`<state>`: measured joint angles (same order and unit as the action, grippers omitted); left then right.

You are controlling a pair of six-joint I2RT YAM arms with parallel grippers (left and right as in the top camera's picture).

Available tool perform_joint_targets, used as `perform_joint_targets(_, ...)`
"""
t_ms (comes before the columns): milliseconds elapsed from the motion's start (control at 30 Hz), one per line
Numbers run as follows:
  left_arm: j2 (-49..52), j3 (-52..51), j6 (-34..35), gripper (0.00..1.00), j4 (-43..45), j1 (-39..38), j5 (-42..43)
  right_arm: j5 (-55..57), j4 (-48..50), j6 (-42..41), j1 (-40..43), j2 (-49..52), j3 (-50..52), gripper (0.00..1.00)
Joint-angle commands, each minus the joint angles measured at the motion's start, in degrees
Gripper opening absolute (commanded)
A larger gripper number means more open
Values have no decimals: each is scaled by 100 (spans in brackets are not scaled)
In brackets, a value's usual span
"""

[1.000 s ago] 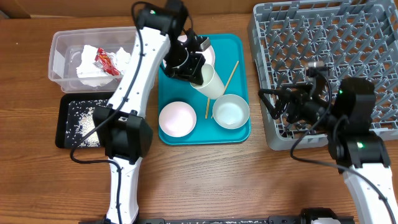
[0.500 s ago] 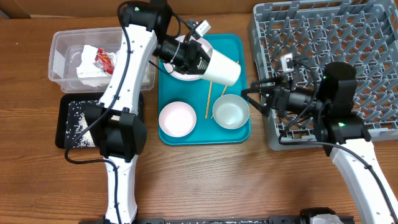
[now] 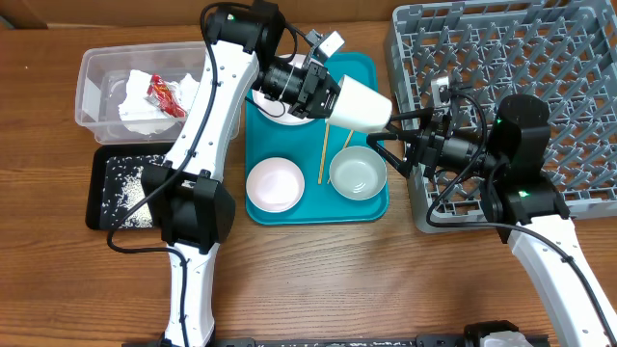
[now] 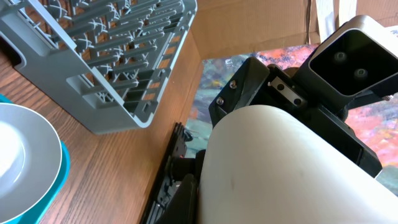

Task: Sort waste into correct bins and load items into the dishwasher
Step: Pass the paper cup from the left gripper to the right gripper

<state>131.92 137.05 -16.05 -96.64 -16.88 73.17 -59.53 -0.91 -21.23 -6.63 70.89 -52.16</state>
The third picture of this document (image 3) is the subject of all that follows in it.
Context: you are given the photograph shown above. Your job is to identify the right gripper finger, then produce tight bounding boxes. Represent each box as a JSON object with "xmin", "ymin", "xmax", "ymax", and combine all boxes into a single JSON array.
[
  {"xmin": 366, "ymin": 132, "xmax": 417, "ymax": 177},
  {"xmin": 385, "ymin": 108, "xmax": 434, "ymax": 138}
]

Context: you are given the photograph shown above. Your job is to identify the grey green ceramic bowl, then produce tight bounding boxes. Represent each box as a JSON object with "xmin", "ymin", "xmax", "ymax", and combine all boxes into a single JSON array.
[{"xmin": 329, "ymin": 146, "xmax": 388, "ymax": 200}]

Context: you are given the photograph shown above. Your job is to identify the white paper cup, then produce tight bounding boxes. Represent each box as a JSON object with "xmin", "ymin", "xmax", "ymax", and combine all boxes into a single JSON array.
[{"xmin": 326, "ymin": 75, "xmax": 392, "ymax": 134}]

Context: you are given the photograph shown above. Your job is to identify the red snack wrapper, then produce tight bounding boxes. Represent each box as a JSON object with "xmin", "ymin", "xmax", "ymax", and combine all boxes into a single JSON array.
[{"xmin": 145, "ymin": 74, "xmax": 187, "ymax": 118}]

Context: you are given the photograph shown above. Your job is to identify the rice food scraps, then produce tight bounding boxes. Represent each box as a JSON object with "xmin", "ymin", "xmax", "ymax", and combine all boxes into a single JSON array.
[{"xmin": 100, "ymin": 154, "xmax": 164, "ymax": 229}]

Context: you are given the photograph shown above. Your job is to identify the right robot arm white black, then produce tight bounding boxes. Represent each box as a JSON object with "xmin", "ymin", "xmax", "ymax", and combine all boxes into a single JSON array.
[{"xmin": 366, "ymin": 92, "xmax": 616, "ymax": 346}]

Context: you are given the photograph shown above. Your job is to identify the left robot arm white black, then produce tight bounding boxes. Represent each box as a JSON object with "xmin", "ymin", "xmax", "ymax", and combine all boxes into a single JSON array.
[{"xmin": 142, "ymin": 1, "xmax": 344, "ymax": 346}]

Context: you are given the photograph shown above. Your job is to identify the grey dishwasher rack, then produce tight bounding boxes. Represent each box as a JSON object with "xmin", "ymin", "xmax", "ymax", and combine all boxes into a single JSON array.
[{"xmin": 385, "ymin": 0, "xmax": 616, "ymax": 219}]

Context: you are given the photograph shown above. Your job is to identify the clear plastic waste bin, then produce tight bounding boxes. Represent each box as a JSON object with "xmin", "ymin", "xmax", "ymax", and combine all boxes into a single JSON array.
[{"xmin": 74, "ymin": 41, "xmax": 205, "ymax": 145}]

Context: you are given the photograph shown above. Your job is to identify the black food waste tray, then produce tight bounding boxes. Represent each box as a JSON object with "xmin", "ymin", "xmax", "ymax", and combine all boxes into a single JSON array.
[{"xmin": 85, "ymin": 143, "xmax": 172, "ymax": 230}]

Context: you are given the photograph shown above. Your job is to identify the large white pink plate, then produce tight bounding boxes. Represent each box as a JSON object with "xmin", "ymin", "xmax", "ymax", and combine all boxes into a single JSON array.
[{"xmin": 251, "ymin": 53, "xmax": 319, "ymax": 127}]

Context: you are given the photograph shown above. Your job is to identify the left wooden chopstick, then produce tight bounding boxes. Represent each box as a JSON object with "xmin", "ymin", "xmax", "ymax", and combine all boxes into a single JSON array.
[{"xmin": 317, "ymin": 122, "xmax": 330, "ymax": 185}]

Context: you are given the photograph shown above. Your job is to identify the wooden chopstick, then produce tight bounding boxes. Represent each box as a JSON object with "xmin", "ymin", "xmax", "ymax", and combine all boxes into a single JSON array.
[
  {"xmin": 317, "ymin": 122, "xmax": 330, "ymax": 185},
  {"xmin": 327, "ymin": 130, "xmax": 355, "ymax": 184}
]

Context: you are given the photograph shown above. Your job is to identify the teal serving tray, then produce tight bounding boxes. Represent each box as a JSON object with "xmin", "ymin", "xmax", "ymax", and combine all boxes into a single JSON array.
[{"xmin": 244, "ymin": 51, "xmax": 390, "ymax": 227}]

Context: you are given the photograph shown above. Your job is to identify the right wooden chopstick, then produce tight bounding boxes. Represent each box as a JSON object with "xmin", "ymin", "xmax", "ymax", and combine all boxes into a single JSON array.
[{"xmin": 327, "ymin": 130, "xmax": 355, "ymax": 184}]

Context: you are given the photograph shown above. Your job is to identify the crumpled white tissue paper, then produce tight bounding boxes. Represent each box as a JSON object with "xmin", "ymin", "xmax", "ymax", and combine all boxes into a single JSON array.
[{"xmin": 118, "ymin": 69, "xmax": 200, "ymax": 135}]

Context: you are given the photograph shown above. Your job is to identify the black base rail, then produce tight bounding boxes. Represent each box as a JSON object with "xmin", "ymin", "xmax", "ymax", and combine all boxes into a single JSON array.
[{"xmin": 122, "ymin": 321, "xmax": 550, "ymax": 347}]

